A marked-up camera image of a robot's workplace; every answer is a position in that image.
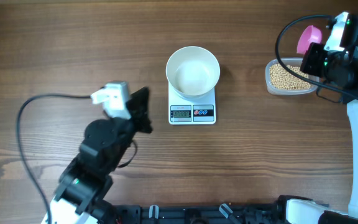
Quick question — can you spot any pink plastic measuring scoop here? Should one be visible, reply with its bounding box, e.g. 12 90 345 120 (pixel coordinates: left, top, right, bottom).
296 25 323 55

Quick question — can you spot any white digital kitchen scale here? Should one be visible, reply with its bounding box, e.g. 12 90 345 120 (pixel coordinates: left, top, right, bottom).
168 84 217 125

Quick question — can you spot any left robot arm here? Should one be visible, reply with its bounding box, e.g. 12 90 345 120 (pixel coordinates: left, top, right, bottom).
43 87 152 223

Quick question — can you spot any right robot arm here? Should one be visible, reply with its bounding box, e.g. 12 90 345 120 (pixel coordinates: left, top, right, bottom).
281 12 358 223

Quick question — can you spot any white bowl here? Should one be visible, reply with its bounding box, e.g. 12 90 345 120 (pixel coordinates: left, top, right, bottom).
165 46 221 98

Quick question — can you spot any clear plastic container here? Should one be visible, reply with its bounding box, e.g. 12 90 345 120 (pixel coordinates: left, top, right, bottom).
265 58 319 95

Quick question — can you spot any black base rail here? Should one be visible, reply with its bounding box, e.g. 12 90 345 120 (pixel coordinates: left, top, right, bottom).
113 203 287 224

